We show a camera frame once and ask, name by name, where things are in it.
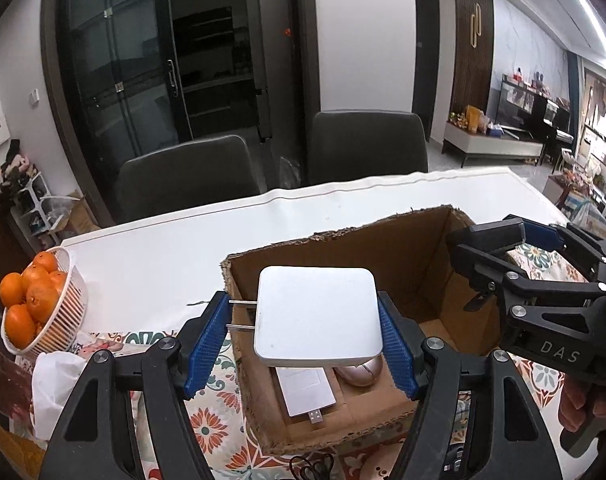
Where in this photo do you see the left dark dining chair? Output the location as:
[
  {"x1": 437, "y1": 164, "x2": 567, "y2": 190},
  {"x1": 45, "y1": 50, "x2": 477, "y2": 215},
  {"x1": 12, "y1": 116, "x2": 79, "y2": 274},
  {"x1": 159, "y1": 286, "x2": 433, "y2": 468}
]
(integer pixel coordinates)
[{"x1": 116, "y1": 133, "x2": 263, "y2": 221}]

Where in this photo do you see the orange fruit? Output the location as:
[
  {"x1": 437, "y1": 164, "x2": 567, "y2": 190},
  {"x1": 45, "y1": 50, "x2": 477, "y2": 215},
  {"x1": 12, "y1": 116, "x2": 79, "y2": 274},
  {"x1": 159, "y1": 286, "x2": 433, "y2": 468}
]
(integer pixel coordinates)
[
  {"x1": 4, "y1": 304, "x2": 36, "y2": 350},
  {"x1": 0, "y1": 272, "x2": 24, "y2": 308},
  {"x1": 26, "y1": 281, "x2": 59, "y2": 323}
]

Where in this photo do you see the patterned table runner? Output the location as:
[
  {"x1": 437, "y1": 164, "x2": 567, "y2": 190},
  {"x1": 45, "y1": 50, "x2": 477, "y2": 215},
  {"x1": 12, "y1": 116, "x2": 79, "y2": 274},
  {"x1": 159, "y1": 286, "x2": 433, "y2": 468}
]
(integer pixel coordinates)
[{"x1": 12, "y1": 242, "x2": 590, "y2": 480}]

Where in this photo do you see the right dark dining chair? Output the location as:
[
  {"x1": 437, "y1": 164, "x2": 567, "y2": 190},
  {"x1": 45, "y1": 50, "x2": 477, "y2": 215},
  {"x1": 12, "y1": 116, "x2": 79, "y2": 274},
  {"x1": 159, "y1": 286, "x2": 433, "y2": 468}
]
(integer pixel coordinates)
[{"x1": 306, "y1": 110, "x2": 428, "y2": 185}]

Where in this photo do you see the orange fruit left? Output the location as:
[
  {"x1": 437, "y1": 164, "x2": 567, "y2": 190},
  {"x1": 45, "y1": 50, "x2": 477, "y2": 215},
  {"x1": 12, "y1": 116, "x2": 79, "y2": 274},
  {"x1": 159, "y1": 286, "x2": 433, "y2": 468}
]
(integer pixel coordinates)
[{"x1": 0, "y1": 272, "x2": 24, "y2": 308}]

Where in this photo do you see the white tissue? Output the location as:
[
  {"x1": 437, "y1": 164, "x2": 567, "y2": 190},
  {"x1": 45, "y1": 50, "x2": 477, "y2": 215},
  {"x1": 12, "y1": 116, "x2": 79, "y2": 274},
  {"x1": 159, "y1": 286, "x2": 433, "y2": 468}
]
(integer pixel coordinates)
[{"x1": 32, "y1": 351, "x2": 86, "y2": 441}]

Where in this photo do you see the dark glass door cabinet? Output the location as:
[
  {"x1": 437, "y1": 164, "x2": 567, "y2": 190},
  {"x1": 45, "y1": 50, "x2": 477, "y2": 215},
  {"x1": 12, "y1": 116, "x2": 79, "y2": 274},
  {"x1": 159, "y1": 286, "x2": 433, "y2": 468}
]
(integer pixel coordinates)
[{"x1": 40, "y1": 0, "x2": 319, "y2": 226}]

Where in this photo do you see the white square power adapter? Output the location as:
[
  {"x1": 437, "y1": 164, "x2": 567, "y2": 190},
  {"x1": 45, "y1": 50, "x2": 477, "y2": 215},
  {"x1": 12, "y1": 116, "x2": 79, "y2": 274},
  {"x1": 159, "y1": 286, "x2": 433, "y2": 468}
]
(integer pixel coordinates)
[{"x1": 227, "y1": 266, "x2": 383, "y2": 368}]

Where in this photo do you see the white shoe rack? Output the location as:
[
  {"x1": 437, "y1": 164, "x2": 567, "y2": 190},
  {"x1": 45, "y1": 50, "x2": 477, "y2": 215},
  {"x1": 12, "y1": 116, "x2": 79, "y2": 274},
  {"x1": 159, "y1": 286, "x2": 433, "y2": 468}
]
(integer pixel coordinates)
[{"x1": 6, "y1": 168, "x2": 66, "y2": 252}]

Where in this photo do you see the right hand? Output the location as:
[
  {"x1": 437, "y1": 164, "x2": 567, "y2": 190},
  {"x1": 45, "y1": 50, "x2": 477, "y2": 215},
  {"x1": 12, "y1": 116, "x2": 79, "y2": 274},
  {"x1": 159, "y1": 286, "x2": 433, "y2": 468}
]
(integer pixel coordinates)
[{"x1": 558, "y1": 375, "x2": 606, "y2": 432}]

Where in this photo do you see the brown cardboard box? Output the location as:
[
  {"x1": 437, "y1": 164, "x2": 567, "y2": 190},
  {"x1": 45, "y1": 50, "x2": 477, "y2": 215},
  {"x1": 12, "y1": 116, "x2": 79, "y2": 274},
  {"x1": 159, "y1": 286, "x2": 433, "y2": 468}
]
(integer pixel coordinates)
[{"x1": 222, "y1": 206, "x2": 500, "y2": 455}]

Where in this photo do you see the floral fabric tissue cover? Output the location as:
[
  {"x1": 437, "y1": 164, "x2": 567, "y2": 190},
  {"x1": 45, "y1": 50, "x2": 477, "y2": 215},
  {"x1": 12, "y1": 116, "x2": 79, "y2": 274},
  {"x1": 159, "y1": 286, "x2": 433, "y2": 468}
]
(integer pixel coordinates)
[{"x1": 70, "y1": 332, "x2": 125, "y2": 361}]

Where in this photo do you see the pink computer mouse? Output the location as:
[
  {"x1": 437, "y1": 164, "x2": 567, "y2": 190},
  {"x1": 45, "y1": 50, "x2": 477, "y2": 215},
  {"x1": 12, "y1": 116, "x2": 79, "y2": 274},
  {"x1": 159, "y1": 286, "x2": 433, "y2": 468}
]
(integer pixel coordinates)
[{"x1": 333, "y1": 354, "x2": 383, "y2": 388}]

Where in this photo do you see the orange fruit front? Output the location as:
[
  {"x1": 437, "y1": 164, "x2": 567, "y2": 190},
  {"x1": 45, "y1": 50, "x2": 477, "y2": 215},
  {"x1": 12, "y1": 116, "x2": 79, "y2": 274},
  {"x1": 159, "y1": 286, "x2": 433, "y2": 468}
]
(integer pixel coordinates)
[{"x1": 4, "y1": 304, "x2": 36, "y2": 350}]

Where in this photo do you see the white fruit basket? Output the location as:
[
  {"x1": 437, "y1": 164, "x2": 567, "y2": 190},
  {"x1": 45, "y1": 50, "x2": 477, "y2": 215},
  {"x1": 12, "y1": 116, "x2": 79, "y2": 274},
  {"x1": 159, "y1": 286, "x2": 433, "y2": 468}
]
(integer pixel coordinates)
[{"x1": 0, "y1": 247, "x2": 89, "y2": 361}]

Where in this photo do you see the dark dining chair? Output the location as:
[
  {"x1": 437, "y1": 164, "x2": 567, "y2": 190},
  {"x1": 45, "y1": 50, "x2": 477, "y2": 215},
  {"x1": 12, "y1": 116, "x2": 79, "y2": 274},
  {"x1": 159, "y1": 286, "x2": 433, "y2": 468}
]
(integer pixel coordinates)
[
  {"x1": 116, "y1": 133, "x2": 263, "y2": 221},
  {"x1": 306, "y1": 110, "x2": 428, "y2": 185}
]

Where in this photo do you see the orange fruit right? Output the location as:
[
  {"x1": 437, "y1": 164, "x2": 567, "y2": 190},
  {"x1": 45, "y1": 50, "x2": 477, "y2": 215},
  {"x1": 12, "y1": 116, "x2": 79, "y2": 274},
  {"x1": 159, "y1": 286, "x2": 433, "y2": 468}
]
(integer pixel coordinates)
[{"x1": 26, "y1": 281, "x2": 59, "y2": 323}]

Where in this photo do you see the white USB device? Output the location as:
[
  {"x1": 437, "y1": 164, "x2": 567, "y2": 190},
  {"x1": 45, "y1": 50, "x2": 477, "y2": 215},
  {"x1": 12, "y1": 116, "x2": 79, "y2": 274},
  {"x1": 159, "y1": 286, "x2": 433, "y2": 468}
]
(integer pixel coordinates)
[{"x1": 276, "y1": 367, "x2": 335, "y2": 425}]

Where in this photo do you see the white TV console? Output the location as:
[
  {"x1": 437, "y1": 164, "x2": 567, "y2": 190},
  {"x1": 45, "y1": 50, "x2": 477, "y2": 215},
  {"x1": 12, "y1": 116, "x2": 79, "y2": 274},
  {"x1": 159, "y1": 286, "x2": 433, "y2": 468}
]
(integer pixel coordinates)
[{"x1": 441, "y1": 122, "x2": 544, "y2": 167}]

